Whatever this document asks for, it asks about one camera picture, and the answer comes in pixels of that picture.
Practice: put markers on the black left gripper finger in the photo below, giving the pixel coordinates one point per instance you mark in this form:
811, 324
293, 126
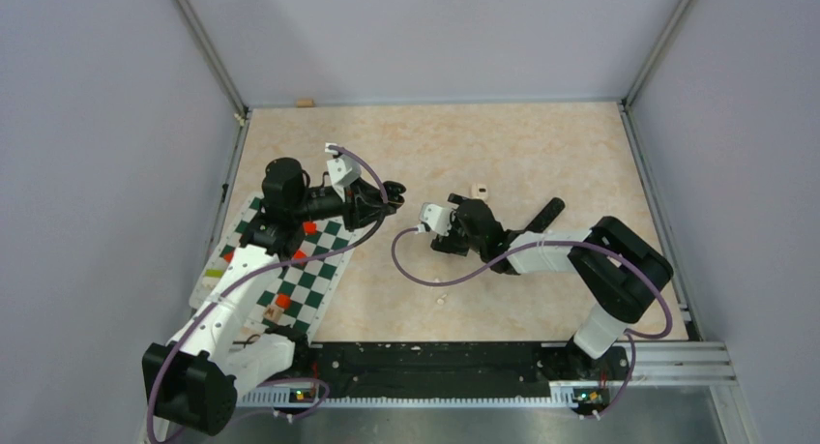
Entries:
392, 187
393, 205

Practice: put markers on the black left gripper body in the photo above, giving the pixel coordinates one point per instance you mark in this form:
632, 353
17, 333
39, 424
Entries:
351, 207

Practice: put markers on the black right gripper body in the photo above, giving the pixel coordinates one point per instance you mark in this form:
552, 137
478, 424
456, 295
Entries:
475, 240

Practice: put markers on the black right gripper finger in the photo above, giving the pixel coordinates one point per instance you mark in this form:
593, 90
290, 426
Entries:
456, 199
443, 244

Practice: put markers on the black earbud charging case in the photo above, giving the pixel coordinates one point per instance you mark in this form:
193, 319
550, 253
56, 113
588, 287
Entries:
398, 196

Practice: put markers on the cream earbud charging case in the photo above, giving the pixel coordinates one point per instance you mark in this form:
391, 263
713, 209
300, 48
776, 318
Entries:
479, 191

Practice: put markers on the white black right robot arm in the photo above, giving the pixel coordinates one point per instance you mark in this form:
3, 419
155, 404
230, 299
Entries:
622, 271

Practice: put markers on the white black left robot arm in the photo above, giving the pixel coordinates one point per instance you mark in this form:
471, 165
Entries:
237, 300

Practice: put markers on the red rectangular block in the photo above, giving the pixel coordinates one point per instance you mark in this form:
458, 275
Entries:
310, 227

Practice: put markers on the red hexagonal block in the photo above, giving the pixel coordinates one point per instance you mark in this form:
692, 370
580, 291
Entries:
300, 256

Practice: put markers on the green white chessboard mat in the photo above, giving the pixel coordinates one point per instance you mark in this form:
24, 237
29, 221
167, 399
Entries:
311, 286

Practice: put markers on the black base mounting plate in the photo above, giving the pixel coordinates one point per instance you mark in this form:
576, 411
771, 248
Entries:
452, 370

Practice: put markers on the red block at edge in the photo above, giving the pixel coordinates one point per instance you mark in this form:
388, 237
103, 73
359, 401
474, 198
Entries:
282, 301

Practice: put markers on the tan wooden cube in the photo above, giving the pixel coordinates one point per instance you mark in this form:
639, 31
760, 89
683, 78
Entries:
272, 313

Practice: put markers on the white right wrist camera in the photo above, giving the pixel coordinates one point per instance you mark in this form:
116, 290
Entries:
436, 218

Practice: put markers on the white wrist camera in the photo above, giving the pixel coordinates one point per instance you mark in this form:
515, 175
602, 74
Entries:
343, 170
436, 218

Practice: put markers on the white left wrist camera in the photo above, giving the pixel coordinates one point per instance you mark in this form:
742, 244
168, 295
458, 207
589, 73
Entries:
343, 170

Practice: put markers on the aluminium front rail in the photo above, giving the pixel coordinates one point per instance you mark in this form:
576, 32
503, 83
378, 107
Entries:
667, 365

